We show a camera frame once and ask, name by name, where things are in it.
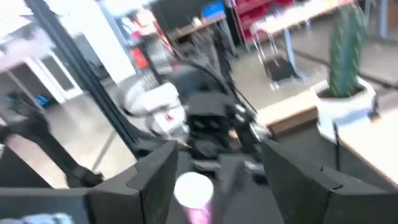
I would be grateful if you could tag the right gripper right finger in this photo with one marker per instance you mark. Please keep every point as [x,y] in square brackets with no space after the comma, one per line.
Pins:
[298,193]

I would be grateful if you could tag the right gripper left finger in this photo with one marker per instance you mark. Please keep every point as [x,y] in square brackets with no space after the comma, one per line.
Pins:
[149,186]

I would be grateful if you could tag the small pink pill bottle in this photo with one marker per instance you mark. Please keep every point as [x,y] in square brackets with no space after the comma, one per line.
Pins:
[193,189]

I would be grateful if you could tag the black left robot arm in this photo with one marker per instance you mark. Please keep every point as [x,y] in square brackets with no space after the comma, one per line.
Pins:
[202,77]

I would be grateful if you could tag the light wooden shelf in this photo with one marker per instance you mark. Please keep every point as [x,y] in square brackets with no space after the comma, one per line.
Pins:
[373,146]

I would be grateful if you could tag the white plastic bucket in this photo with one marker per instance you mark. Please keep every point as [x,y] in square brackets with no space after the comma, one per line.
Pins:
[155,99]

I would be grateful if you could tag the wooden desk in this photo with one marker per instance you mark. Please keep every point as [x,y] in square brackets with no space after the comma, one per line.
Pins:
[192,29]

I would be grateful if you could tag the white plant pot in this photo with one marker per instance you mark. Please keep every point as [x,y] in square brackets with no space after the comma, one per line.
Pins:
[342,109]

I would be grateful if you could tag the blue storage bin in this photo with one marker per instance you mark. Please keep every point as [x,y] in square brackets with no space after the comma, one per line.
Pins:
[214,9]

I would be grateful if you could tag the red storage rack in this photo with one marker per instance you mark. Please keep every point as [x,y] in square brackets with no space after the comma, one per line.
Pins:
[255,15]

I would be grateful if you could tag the wooden workbench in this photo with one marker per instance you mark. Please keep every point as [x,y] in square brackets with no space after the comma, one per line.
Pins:
[295,14]

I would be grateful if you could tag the green cactus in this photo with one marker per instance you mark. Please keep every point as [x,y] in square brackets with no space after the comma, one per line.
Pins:
[346,53]

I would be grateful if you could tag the white cabinet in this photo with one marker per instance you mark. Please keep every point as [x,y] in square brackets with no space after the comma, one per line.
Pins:
[56,71]

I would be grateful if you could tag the black aluminium rig frame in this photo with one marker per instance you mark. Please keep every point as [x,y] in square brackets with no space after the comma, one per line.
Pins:
[77,67]

